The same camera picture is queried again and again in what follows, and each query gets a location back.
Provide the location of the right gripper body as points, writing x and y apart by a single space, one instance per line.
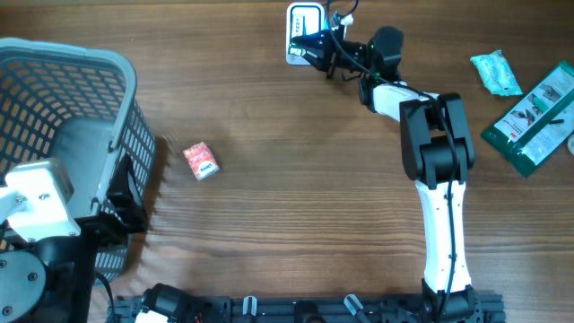
348 53

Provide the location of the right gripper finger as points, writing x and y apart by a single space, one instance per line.
321 61
321 40

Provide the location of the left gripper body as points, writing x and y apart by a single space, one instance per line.
107 227

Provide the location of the orange Kleenex tissue pack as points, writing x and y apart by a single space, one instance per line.
201 160

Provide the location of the grey plastic mesh basket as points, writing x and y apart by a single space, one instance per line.
77 105

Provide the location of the light green wipes pack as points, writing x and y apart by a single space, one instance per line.
496 74

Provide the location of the green 3M gloves package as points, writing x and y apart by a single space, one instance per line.
530 132

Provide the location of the green lidded jar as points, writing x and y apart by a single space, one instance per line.
570 144

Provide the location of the green Axe Brand box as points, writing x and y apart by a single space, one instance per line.
298 28

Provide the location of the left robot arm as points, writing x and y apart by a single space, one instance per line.
49 277

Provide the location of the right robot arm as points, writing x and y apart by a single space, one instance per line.
437 154

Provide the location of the white barcode scanner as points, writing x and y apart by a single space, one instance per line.
315 15

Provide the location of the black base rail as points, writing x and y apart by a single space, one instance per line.
394 308

